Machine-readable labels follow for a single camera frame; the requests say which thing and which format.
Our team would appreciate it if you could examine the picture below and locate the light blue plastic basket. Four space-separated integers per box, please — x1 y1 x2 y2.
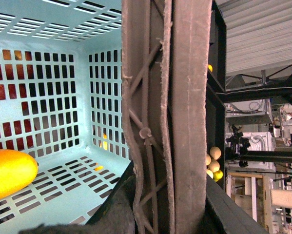
0 0 130 234

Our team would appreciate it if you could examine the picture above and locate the yellow mango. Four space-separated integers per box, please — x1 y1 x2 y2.
0 149 38 200

